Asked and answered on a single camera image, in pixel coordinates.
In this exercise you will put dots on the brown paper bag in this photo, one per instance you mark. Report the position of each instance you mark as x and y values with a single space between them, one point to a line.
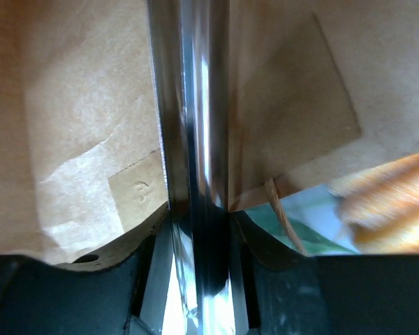
319 91

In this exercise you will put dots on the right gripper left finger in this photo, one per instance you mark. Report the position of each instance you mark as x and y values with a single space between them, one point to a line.
119 289

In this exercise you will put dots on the floral leaf print tray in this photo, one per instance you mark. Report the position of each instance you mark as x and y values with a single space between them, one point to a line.
312 213

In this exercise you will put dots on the metal kitchen tongs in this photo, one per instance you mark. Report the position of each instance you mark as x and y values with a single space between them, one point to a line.
190 57

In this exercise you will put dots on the ridged orange fake bread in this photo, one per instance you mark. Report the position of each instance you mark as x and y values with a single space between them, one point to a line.
379 207

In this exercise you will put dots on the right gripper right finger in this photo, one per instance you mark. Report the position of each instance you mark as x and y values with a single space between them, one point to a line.
278 291

